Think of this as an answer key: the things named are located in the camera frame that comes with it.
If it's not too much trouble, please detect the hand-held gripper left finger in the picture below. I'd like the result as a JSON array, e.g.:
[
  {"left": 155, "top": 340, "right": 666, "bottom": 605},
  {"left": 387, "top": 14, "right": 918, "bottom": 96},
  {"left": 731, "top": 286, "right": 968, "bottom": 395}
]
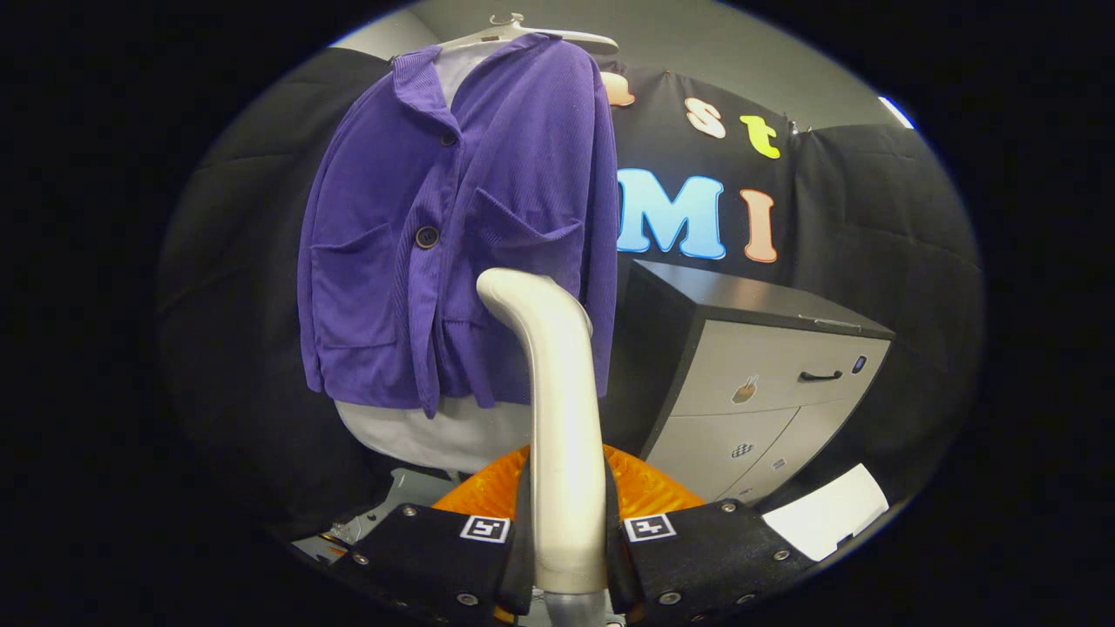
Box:
[{"left": 329, "top": 446, "right": 534, "bottom": 627}]

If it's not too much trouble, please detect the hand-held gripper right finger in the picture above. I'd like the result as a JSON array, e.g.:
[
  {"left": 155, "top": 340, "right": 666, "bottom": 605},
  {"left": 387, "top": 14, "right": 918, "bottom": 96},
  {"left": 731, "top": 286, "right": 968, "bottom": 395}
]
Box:
[{"left": 601, "top": 444, "right": 818, "bottom": 626}]

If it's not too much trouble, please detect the cream garment steamer head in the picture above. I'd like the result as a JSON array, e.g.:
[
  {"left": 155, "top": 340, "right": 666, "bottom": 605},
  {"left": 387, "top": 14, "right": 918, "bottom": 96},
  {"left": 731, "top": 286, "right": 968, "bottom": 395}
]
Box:
[{"left": 476, "top": 267, "right": 611, "bottom": 595}]

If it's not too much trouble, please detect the purple button-up jacket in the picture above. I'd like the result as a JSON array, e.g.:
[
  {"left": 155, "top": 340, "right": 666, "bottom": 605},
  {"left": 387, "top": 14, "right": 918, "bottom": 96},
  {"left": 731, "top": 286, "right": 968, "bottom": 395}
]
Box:
[{"left": 297, "top": 33, "right": 621, "bottom": 419}]

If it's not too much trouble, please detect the cream plastic clothes hanger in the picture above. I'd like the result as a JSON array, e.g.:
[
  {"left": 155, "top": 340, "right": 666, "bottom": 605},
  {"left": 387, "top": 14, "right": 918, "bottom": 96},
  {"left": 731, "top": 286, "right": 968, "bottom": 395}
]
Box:
[{"left": 438, "top": 12, "right": 619, "bottom": 53}]

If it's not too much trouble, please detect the white flat board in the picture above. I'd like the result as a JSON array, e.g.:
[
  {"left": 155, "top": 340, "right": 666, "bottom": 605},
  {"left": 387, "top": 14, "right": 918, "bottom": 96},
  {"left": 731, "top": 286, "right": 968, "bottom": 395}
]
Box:
[{"left": 762, "top": 463, "right": 890, "bottom": 563}]

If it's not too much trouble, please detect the grey cabinet with black top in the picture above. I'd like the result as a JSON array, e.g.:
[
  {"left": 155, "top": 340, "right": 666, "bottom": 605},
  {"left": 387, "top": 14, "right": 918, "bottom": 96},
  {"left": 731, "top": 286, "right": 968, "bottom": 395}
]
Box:
[{"left": 601, "top": 260, "right": 896, "bottom": 506}]

